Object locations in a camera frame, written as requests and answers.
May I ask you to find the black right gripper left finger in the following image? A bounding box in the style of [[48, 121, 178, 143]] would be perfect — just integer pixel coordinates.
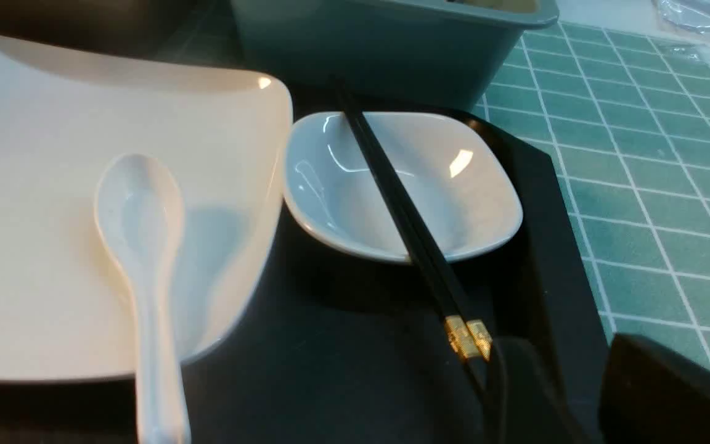
[[494, 337, 584, 443]]

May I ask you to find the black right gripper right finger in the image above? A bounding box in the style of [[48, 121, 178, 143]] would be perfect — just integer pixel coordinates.
[[599, 334, 710, 443]]

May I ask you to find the black chopstick gold band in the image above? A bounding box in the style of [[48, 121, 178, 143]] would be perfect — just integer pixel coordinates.
[[330, 80, 504, 444], [343, 92, 510, 444]]

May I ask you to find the small white square bowl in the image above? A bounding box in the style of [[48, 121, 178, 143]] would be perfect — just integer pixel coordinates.
[[284, 112, 523, 263]]

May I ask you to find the white ceramic soup spoon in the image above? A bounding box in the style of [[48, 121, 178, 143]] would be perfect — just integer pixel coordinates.
[[94, 154, 192, 443]]

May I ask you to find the large white square plate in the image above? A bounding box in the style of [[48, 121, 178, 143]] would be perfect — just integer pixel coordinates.
[[0, 35, 293, 383]]

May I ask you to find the black plastic serving tray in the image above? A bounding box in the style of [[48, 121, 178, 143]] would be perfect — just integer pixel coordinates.
[[0, 83, 611, 444]]

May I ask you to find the green checkered table mat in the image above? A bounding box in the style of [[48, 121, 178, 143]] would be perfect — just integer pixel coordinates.
[[473, 22, 710, 370]]

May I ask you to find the blue-grey plastic bin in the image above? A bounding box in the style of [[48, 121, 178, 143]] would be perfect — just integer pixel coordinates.
[[231, 1, 560, 110]]

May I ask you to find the clear plastic bag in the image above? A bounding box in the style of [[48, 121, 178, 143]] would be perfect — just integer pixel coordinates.
[[654, 1, 710, 33]]

